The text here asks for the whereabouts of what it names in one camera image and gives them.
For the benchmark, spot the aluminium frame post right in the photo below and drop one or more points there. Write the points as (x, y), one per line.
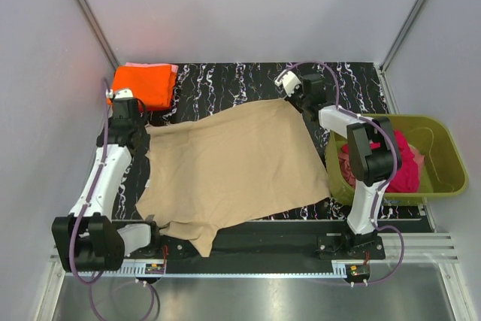
(401, 36)

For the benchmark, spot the aluminium frame post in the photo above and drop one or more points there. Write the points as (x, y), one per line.
(401, 36)
(98, 32)

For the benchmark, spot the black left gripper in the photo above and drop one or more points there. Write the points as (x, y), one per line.
(125, 109)

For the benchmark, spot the right power connector board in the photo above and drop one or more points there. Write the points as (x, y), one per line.
(358, 270)

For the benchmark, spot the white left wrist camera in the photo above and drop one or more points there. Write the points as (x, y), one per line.
(112, 95)

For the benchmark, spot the olive green plastic bin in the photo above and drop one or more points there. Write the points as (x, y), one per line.
(443, 173)

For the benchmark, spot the crumpled dusty pink t shirt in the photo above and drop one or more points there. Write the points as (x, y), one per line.
(345, 167)

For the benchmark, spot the aluminium frame post left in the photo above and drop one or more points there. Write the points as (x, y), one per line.
(98, 32)

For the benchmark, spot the folded pink t shirt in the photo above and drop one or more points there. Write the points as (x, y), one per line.
(150, 64)

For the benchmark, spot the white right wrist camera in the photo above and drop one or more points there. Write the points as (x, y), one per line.
(289, 82)

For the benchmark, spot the power connector board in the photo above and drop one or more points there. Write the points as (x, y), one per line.
(358, 270)
(155, 268)

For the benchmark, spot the folded orange t shirt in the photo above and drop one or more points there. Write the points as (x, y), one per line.
(152, 84)

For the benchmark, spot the left power connector board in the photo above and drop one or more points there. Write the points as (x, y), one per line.
(155, 268)

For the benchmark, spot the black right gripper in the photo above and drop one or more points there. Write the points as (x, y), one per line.
(297, 97)

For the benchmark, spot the beige t shirt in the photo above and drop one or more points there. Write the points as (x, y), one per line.
(244, 163)

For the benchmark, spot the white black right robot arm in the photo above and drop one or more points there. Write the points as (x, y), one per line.
(374, 159)

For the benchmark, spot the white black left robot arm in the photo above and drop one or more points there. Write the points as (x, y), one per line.
(87, 240)

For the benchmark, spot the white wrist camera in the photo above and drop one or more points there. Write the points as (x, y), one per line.
(289, 82)
(112, 95)

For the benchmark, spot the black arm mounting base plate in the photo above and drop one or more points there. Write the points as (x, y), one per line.
(285, 248)

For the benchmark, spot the crumpled magenta t shirt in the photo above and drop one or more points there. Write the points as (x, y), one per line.
(404, 163)

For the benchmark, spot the aluminium front rail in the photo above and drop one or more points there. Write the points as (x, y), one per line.
(412, 248)

